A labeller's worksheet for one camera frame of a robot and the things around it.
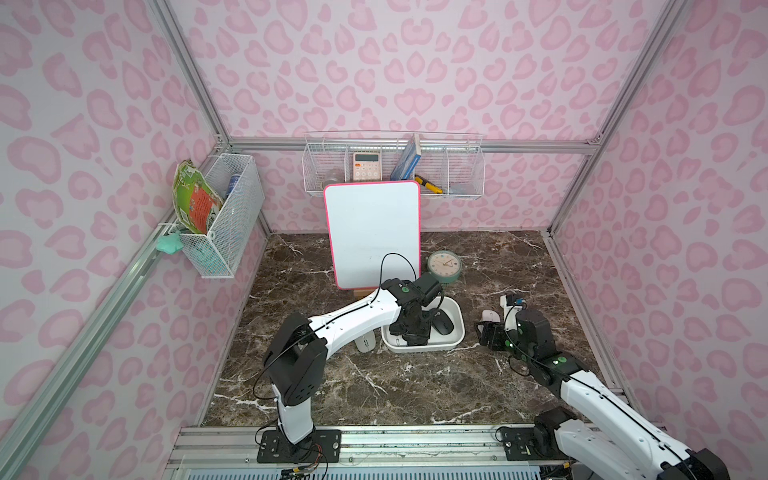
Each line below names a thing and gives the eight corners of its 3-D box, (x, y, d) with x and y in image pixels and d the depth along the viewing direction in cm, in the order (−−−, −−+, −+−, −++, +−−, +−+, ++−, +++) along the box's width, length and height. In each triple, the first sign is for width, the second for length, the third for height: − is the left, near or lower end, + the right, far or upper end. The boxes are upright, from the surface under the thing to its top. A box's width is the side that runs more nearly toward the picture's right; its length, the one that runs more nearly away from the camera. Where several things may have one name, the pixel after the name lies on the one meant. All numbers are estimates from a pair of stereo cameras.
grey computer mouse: (362, 356, 90) (360, 352, 87) (355, 345, 92) (354, 340, 90) (380, 346, 92) (379, 341, 89) (373, 335, 94) (372, 330, 92)
